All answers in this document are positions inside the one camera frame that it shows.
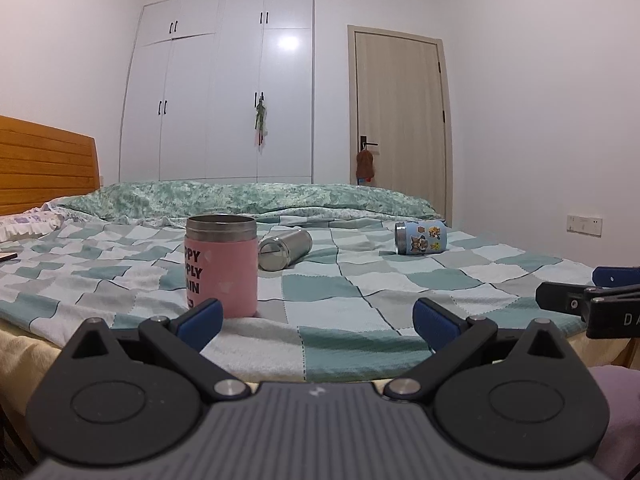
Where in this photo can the dark phone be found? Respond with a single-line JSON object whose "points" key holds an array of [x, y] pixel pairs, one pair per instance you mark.
{"points": [[6, 256]]}

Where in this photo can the pale yellow bed sheet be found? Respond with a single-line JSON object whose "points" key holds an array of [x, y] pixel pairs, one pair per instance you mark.
{"points": [[27, 342]]}

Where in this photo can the plain stainless steel cup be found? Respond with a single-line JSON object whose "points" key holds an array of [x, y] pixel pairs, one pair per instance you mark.
{"points": [[285, 249]]}

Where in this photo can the floral white pillow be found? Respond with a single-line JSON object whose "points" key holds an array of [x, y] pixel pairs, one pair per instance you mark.
{"points": [[27, 222]]}

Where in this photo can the green hanging ornament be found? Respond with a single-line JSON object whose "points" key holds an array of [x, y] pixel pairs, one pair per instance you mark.
{"points": [[260, 122]]}

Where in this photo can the white wall socket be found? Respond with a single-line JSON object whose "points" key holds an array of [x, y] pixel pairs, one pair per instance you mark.
{"points": [[584, 224]]}

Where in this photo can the wooden headboard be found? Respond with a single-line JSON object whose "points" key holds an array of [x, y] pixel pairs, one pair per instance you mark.
{"points": [[45, 170]]}

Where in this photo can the person's purple clothing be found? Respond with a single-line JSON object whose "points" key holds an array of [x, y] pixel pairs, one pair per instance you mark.
{"points": [[620, 420]]}

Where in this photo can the white wardrobe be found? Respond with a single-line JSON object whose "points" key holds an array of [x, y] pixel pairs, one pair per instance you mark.
{"points": [[215, 85]]}

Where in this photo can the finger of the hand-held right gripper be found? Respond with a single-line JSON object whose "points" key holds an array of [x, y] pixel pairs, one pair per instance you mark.
{"points": [[617, 276], [557, 296]]}

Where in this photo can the blue cartoon sticker cup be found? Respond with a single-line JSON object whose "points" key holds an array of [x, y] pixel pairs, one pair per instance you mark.
{"points": [[425, 237]]}

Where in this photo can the beige wooden door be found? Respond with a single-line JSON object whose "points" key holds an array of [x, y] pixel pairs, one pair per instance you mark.
{"points": [[400, 120]]}

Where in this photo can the pink lettered steel cup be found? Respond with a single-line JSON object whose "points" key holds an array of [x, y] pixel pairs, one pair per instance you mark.
{"points": [[227, 275]]}

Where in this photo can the green checkered blanket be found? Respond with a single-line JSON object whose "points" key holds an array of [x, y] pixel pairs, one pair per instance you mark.
{"points": [[330, 290]]}

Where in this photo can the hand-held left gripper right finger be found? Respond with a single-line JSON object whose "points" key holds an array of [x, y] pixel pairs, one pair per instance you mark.
{"points": [[434, 322]]}

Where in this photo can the green floral quilt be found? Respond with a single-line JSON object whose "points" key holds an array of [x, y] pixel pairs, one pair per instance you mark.
{"points": [[240, 199]]}

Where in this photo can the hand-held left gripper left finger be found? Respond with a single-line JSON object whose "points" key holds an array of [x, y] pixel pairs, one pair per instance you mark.
{"points": [[202, 321]]}

